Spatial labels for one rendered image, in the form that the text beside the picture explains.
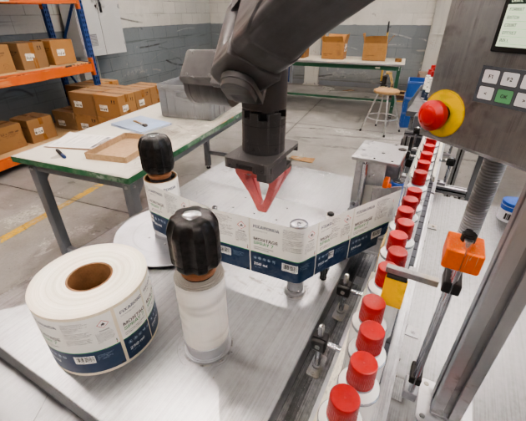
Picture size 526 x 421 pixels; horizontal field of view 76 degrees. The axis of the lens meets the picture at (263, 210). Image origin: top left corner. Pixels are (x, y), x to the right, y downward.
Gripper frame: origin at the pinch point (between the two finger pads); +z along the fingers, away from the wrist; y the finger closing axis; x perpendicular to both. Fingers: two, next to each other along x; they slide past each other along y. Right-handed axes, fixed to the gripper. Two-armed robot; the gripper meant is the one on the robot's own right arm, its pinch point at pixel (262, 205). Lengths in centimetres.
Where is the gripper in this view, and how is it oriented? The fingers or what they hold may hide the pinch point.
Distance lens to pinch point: 50.1
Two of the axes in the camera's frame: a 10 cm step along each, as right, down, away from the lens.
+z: -0.1, 8.6, 5.2
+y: -4.5, 4.6, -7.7
